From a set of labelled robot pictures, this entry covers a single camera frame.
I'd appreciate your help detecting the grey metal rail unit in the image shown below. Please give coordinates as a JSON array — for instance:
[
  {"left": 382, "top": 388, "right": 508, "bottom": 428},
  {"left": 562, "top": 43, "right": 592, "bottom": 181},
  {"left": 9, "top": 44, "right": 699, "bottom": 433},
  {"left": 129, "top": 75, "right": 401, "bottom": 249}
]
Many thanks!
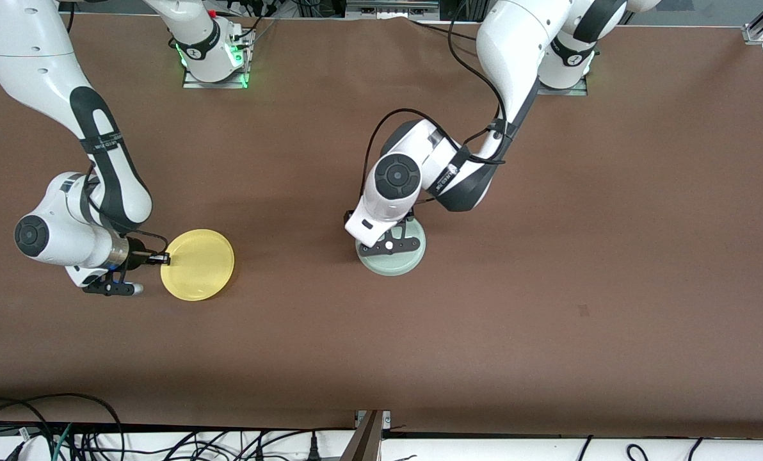
[{"left": 345, "top": 0, "right": 441, "bottom": 20}]

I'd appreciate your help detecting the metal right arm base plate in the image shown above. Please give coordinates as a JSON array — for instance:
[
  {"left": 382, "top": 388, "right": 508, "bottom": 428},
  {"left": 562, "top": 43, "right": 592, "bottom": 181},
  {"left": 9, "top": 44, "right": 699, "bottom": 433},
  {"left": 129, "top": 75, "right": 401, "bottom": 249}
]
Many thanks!
[{"left": 182, "top": 63, "right": 250, "bottom": 90}]

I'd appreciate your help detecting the green cable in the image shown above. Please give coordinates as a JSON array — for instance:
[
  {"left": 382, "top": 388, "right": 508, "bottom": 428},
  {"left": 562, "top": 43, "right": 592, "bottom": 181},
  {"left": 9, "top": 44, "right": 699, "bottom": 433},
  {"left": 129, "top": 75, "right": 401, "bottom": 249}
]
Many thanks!
[{"left": 52, "top": 423, "right": 75, "bottom": 461}]

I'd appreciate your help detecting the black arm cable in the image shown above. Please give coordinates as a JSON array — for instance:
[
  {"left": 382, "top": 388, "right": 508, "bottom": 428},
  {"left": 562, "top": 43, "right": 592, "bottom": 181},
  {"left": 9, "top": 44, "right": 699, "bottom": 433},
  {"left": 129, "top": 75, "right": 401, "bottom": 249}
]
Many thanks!
[
  {"left": 82, "top": 163, "right": 168, "bottom": 264},
  {"left": 359, "top": 0, "right": 517, "bottom": 206}
]

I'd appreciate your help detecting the black base power cable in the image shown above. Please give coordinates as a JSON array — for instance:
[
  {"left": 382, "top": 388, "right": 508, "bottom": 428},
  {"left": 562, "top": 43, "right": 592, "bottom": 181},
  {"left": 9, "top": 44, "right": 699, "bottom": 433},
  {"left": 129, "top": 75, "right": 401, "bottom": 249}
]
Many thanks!
[{"left": 227, "top": 0, "right": 278, "bottom": 47}]

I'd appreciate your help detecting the brown table cover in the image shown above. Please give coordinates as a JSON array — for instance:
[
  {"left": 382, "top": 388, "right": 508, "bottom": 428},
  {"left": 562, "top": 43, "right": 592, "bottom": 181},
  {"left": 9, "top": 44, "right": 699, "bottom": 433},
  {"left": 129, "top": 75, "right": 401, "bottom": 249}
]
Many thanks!
[{"left": 0, "top": 13, "right": 763, "bottom": 431}]

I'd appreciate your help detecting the long black table cable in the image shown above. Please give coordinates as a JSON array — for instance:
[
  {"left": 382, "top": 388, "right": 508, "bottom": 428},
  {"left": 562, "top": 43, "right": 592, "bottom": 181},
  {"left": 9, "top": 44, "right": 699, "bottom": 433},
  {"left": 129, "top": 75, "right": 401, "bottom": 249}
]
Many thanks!
[{"left": 409, "top": 18, "right": 479, "bottom": 40}]

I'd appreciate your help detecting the yellow plastic plate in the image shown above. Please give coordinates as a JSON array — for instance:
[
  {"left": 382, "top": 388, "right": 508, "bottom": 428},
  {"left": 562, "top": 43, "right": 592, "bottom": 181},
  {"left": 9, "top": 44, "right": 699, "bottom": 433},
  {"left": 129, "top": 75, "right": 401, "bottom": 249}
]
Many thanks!
[{"left": 160, "top": 229, "right": 236, "bottom": 302}]

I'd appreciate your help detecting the large black looped cable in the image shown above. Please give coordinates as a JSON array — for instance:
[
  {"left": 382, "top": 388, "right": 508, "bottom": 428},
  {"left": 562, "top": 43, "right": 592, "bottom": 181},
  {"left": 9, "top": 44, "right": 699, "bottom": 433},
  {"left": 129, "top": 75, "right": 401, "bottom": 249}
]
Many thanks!
[{"left": 0, "top": 392, "right": 125, "bottom": 461}]

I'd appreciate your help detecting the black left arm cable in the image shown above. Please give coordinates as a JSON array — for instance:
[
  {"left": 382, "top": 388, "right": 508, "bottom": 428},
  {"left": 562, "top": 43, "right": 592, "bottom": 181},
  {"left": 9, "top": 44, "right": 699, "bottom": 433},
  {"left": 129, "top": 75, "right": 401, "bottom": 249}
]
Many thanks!
[{"left": 359, "top": 0, "right": 517, "bottom": 206}]

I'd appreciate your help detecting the white lower shelf board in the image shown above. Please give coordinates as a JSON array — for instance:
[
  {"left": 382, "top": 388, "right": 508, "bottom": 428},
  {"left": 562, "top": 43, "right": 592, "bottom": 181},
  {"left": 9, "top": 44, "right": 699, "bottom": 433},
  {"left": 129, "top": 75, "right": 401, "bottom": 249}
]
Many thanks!
[{"left": 0, "top": 428, "right": 763, "bottom": 461}]

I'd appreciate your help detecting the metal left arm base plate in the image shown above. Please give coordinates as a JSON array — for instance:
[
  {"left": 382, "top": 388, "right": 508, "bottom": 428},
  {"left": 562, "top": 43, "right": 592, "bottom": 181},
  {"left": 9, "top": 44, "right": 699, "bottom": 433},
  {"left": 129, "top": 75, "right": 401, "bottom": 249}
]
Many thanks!
[{"left": 538, "top": 77, "right": 589, "bottom": 97}]

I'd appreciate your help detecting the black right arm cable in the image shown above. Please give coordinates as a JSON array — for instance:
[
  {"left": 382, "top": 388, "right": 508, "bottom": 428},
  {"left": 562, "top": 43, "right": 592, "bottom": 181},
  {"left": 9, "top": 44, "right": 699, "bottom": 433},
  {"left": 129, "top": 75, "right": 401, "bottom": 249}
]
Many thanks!
[{"left": 82, "top": 163, "right": 168, "bottom": 264}]

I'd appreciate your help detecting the aluminium profile post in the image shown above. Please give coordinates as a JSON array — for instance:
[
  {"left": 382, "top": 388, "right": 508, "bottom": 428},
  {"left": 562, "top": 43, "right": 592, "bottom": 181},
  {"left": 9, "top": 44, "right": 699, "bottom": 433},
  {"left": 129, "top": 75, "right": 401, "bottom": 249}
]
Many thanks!
[{"left": 340, "top": 410, "right": 392, "bottom": 461}]

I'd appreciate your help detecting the pale green plate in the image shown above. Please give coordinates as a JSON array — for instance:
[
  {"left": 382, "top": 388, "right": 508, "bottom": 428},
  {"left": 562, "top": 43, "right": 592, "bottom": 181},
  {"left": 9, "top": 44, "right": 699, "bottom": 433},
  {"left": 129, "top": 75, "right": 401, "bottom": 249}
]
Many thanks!
[{"left": 355, "top": 221, "right": 427, "bottom": 277}]

